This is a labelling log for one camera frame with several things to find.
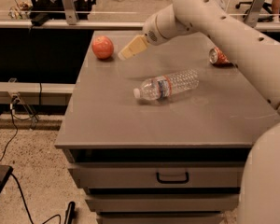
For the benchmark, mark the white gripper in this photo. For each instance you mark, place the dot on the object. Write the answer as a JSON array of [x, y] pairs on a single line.
[[150, 33]]

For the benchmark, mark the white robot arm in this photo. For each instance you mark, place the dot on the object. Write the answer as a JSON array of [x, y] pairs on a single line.
[[257, 57]]

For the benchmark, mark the red apple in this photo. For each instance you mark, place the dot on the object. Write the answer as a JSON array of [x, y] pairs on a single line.
[[102, 47]]

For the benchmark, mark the clear plastic water bottle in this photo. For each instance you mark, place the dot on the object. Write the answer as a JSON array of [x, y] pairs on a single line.
[[167, 85]]

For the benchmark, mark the crushed orange soda can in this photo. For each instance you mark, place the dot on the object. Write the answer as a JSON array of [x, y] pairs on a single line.
[[218, 58]]

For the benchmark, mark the seated person in background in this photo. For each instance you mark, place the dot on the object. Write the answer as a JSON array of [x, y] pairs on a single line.
[[55, 9]]

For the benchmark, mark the black power adapter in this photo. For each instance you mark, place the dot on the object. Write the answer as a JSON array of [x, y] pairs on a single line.
[[39, 19]]

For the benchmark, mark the grey drawer cabinet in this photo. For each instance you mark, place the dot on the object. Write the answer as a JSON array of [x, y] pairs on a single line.
[[104, 122]]

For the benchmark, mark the black office chair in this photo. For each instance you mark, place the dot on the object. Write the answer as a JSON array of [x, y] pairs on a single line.
[[266, 6]]

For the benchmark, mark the middle grey drawer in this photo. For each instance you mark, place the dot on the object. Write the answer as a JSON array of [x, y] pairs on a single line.
[[128, 203]]

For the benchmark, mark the grey drawer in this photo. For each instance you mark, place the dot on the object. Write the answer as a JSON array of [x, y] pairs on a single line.
[[128, 203], [162, 218]]

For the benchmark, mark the bottom grey drawer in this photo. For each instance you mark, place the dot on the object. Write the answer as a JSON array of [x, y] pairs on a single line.
[[162, 218]]

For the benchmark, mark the black object on floor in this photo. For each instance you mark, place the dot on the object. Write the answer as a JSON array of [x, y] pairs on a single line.
[[70, 213]]

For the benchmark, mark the glass railing post left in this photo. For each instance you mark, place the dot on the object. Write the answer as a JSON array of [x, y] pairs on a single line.
[[70, 12]]

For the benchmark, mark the glass railing post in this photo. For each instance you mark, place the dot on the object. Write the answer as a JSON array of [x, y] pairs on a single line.
[[70, 12], [252, 15]]

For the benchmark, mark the glass railing post right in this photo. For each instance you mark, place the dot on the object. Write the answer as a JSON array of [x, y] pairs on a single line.
[[252, 15]]

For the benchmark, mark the wall outlet bracket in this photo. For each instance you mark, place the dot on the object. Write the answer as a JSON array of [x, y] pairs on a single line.
[[16, 99]]

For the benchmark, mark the top drawer with black handle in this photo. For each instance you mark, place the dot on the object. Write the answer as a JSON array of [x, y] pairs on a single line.
[[156, 175]]

